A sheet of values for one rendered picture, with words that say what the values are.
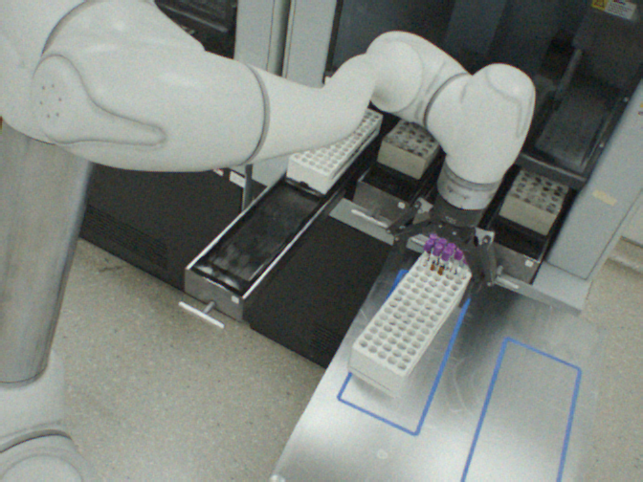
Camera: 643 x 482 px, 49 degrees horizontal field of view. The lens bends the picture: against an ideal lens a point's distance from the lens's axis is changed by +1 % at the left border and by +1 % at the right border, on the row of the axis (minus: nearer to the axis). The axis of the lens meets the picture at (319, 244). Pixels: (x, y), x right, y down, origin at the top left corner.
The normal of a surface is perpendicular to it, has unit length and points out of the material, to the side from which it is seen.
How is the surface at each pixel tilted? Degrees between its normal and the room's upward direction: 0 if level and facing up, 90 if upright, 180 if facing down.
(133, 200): 90
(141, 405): 0
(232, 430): 0
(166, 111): 64
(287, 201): 0
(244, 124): 75
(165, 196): 90
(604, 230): 90
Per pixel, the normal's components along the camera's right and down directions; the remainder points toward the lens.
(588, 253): -0.47, 0.57
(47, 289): 0.66, 0.61
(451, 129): -0.84, 0.27
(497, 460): 0.14, -0.70
